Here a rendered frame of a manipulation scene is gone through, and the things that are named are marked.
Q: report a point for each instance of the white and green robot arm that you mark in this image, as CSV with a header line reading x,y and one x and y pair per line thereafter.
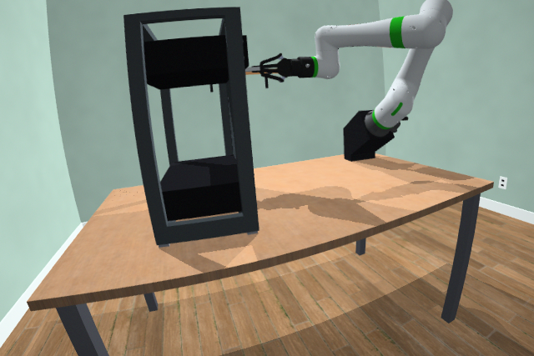
x,y
421,32

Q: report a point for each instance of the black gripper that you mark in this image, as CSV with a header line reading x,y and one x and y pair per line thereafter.
x,y
285,67

